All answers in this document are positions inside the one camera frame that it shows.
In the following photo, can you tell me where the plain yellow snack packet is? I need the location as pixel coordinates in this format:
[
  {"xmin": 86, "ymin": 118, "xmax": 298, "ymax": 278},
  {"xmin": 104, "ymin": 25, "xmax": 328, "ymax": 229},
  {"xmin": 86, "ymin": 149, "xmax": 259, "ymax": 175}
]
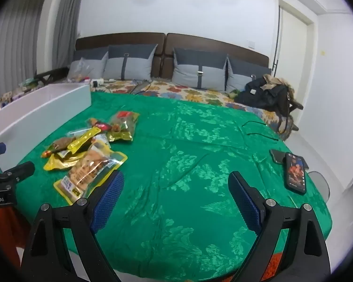
[{"xmin": 44, "ymin": 151, "xmax": 88, "ymax": 172}]

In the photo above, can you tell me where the grey two-tone pillow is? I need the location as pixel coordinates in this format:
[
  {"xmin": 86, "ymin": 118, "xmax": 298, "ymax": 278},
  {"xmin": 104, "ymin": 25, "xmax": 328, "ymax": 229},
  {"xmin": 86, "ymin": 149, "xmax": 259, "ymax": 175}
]
[
  {"xmin": 71, "ymin": 50, "xmax": 109, "ymax": 80},
  {"xmin": 225, "ymin": 54, "xmax": 273, "ymax": 94}
]

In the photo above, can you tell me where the clear packet with red label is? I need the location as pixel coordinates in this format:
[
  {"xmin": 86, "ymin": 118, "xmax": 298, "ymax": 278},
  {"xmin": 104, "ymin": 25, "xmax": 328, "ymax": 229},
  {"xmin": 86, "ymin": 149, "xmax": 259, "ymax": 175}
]
[{"xmin": 107, "ymin": 111, "xmax": 140, "ymax": 143}]

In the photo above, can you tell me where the yellow packet with red top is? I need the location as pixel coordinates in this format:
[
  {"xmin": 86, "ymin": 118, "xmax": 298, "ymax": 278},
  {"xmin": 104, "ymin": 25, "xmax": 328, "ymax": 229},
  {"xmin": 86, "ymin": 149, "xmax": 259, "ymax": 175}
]
[{"xmin": 68, "ymin": 123, "xmax": 112, "ymax": 154}]

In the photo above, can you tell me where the pile of assorted small goods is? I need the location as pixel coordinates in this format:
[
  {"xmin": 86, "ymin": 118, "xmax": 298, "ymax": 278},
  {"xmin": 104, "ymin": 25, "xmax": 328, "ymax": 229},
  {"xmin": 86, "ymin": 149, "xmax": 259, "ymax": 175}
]
[{"xmin": 0, "ymin": 78, "xmax": 46, "ymax": 116}]

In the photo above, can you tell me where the brown packet with orange end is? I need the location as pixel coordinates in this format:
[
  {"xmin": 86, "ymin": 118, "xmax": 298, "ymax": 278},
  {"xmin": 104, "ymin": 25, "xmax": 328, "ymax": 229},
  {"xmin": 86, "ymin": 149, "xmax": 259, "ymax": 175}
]
[{"xmin": 41, "ymin": 136, "xmax": 77, "ymax": 158}]

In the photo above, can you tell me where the clear plastic bag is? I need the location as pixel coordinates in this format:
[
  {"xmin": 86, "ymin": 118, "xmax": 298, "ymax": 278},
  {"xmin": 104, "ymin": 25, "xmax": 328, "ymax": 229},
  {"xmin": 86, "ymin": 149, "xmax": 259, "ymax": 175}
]
[{"xmin": 67, "ymin": 58, "xmax": 93, "ymax": 83}]

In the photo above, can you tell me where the grey round stool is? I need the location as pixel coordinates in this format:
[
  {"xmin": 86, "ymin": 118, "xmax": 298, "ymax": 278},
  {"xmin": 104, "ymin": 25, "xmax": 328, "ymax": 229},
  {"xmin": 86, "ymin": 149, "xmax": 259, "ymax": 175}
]
[{"xmin": 307, "ymin": 171, "xmax": 332, "ymax": 204}]

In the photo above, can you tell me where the smartphone with lit screen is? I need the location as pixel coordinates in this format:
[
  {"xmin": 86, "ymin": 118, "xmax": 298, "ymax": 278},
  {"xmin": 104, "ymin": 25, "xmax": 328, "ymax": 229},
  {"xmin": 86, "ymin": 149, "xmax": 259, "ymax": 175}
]
[{"xmin": 284, "ymin": 152, "xmax": 309, "ymax": 195}]

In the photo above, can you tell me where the black bag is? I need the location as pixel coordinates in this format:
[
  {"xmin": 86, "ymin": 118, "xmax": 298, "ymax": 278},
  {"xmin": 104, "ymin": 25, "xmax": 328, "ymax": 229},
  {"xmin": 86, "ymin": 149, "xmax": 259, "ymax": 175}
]
[{"xmin": 237, "ymin": 78, "xmax": 303, "ymax": 137}]

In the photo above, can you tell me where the floral bedsheet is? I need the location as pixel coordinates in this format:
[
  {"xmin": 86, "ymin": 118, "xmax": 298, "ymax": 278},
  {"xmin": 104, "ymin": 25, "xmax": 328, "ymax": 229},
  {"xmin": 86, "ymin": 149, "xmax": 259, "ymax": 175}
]
[{"xmin": 0, "ymin": 78, "xmax": 292, "ymax": 136}]

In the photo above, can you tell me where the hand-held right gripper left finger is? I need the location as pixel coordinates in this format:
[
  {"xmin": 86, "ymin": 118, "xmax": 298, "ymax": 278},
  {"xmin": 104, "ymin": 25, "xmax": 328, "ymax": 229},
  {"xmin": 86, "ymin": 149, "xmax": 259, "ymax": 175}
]
[{"xmin": 20, "ymin": 170, "xmax": 125, "ymax": 282}]

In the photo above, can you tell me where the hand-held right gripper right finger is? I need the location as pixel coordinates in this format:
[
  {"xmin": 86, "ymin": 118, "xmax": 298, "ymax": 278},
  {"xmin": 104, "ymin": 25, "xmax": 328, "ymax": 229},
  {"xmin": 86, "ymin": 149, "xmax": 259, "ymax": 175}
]
[{"xmin": 228, "ymin": 170, "xmax": 331, "ymax": 282}]

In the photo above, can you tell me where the pale green-white snack packet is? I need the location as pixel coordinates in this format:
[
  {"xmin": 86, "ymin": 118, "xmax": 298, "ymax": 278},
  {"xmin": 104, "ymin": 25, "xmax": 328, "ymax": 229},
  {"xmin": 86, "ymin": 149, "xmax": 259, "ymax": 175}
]
[{"xmin": 90, "ymin": 133, "xmax": 110, "ymax": 150}]

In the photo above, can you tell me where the grey curtain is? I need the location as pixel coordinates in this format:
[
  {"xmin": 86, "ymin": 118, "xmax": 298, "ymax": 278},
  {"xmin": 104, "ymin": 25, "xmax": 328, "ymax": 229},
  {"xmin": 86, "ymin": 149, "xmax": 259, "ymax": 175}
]
[{"xmin": 0, "ymin": 0, "xmax": 86, "ymax": 97}]

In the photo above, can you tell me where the orange red patterned cloth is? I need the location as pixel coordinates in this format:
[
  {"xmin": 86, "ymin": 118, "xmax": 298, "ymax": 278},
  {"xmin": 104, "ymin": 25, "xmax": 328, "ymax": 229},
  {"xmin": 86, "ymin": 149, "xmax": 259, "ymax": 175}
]
[{"xmin": 266, "ymin": 251, "xmax": 285, "ymax": 274}]

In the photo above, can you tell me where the green patterned blanket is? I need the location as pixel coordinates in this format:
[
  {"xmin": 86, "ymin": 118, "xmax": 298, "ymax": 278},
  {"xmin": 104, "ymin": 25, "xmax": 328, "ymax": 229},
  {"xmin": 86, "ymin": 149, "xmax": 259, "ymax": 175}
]
[{"xmin": 0, "ymin": 91, "xmax": 333, "ymax": 271}]

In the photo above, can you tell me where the white storage box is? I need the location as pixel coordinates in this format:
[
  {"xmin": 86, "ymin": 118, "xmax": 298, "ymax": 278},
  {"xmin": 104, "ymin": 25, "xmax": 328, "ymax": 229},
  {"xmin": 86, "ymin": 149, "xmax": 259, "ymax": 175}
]
[{"xmin": 0, "ymin": 83, "xmax": 92, "ymax": 172}]

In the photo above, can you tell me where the white door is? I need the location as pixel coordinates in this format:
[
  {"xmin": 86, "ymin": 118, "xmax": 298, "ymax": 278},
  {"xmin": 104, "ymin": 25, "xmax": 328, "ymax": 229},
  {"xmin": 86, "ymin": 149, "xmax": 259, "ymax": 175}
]
[{"xmin": 270, "ymin": 0, "xmax": 316, "ymax": 96}]

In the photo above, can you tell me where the grey pillow with buckle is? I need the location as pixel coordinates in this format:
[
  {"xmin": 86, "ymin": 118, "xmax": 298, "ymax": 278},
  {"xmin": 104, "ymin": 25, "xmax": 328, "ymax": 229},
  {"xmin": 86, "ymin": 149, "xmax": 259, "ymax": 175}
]
[{"xmin": 171, "ymin": 47, "xmax": 229, "ymax": 92}]

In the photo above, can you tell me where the clear yellow-edged biscuit packet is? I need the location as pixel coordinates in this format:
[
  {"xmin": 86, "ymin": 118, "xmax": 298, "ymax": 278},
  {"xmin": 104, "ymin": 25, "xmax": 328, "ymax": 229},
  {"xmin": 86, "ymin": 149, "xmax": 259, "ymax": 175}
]
[{"xmin": 53, "ymin": 150, "xmax": 129, "ymax": 206}]

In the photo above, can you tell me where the black cable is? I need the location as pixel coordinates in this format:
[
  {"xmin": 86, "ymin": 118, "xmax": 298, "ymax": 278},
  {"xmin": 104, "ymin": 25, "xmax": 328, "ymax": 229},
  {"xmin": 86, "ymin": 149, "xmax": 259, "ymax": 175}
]
[{"xmin": 241, "ymin": 120, "xmax": 280, "ymax": 142}]

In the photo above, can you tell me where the brown padded headboard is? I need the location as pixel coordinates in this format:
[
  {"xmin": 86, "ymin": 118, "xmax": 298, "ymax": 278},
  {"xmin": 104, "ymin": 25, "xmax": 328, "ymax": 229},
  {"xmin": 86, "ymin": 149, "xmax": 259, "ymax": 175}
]
[{"xmin": 75, "ymin": 32, "xmax": 270, "ymax": 80}]

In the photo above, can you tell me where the dark smartphone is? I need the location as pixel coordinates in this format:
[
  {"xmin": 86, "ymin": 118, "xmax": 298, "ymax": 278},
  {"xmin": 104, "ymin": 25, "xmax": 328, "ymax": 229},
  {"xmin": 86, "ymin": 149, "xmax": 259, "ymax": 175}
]
[{"xmin": 269, "ymin": 149, "xmax": 288, "ymax": 164}]

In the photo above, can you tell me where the dark wooden chair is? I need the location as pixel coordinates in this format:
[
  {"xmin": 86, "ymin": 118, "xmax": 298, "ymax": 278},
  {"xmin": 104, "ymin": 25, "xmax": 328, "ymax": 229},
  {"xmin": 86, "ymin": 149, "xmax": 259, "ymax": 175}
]
[{"xmin": 35, "ymin": 67, "xmax": 70, "ymax": 84}]

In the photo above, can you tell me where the tan furry cloth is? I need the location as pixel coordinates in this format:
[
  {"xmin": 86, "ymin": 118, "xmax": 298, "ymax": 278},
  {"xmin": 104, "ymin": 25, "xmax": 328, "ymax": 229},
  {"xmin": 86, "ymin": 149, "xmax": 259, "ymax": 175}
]
[{"xmin": 263, "ymin": 74, "xmax": 295, "ymax": 93}]

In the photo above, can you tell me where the grey pillow with strap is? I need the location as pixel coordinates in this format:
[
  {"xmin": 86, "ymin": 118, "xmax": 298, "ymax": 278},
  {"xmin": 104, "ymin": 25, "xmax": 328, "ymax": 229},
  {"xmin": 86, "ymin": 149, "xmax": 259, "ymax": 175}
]
[{"xmin": 103, "ymin": 44, "xmax": 159, "ymax": 82}]

